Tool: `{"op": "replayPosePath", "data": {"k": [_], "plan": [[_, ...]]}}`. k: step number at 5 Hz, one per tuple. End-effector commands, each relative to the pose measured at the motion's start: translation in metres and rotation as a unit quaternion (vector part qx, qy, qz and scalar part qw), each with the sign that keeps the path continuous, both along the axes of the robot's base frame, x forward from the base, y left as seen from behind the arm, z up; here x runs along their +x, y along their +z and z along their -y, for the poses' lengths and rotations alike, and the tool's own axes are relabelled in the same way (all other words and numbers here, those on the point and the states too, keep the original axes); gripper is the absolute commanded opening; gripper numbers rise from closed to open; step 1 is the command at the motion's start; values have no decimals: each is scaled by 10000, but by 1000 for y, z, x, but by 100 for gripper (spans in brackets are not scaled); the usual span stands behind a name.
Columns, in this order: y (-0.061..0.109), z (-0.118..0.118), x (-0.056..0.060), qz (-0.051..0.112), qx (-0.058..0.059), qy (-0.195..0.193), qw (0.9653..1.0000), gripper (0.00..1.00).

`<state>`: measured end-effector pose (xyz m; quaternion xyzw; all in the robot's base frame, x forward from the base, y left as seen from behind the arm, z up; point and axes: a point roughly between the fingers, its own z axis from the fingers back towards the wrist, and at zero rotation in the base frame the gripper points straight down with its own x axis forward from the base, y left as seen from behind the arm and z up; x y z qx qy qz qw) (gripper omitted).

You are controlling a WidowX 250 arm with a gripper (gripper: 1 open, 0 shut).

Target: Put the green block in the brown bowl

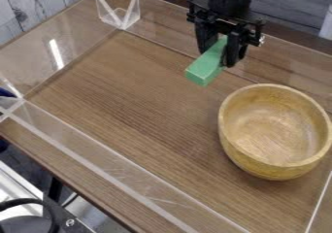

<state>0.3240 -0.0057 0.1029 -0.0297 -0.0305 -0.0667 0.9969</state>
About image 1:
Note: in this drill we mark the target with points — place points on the brown wooden bowl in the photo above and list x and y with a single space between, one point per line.
275 131

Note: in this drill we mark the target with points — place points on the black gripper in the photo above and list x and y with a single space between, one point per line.
221 17

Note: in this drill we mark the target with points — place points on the green rectangular block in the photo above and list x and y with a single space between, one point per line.
207 66

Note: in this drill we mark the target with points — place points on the clear acrylic tray walls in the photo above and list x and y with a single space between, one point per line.
108 116

